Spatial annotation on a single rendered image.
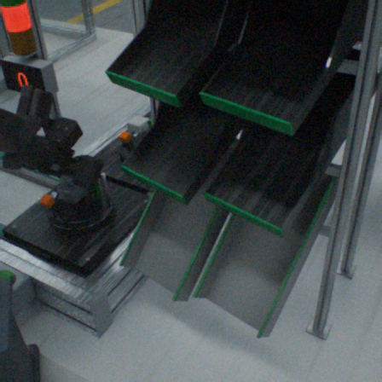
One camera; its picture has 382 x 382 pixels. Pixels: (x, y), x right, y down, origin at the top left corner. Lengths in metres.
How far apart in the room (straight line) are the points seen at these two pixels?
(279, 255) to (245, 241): 0.06
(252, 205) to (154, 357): 0.38
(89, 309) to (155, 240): 0.17
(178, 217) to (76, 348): 0.32
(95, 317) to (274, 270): 0.34
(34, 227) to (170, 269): 0.34
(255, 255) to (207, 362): 0.23
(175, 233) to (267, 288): 0.19
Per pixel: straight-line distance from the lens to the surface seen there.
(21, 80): 1.15
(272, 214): 0.70
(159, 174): 0.78
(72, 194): 1.01
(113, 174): 1.19
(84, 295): 0.94
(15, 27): 1.10
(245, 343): 0.97
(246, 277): 0.83
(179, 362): 0.95
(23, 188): 1.30
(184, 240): 0.87
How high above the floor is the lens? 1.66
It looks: 38 degrees down
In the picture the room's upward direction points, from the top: 3 degrees counter-clockwise
